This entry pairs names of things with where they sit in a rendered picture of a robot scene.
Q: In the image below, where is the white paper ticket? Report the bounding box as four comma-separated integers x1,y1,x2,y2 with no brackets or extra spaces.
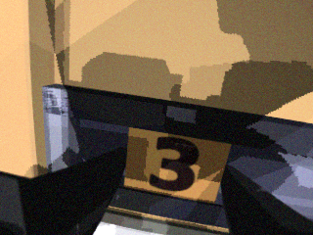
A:
94,222,157,235

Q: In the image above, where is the yellow square tile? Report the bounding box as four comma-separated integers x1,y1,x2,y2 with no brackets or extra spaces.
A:
123,127,232,204

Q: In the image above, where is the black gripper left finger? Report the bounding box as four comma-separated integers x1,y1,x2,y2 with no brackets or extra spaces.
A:
0,147,127,235

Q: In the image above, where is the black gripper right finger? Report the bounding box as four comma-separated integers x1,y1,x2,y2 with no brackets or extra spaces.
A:
221,164,313,235

